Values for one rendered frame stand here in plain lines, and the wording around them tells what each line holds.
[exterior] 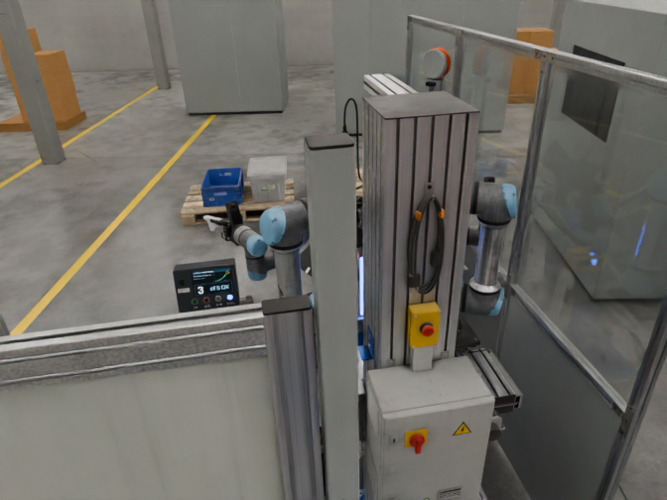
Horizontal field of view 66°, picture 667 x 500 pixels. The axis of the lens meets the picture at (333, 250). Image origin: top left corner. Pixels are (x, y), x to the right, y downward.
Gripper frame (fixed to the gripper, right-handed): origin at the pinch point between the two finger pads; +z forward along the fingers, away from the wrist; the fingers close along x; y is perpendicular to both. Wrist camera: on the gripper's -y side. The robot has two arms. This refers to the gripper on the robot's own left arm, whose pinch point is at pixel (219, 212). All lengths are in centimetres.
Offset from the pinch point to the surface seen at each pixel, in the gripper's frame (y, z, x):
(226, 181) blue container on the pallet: 103, 338, 163
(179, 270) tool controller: 23.0, 0.1, -18.9
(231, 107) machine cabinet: 86, 690, 340
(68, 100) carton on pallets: 90, 825, 94
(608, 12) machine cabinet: -97, 19, 307
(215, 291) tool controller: 31.9, -9.0, -6.6
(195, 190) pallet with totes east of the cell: 114, 349, 128
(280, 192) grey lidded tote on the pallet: 96, 258, 187
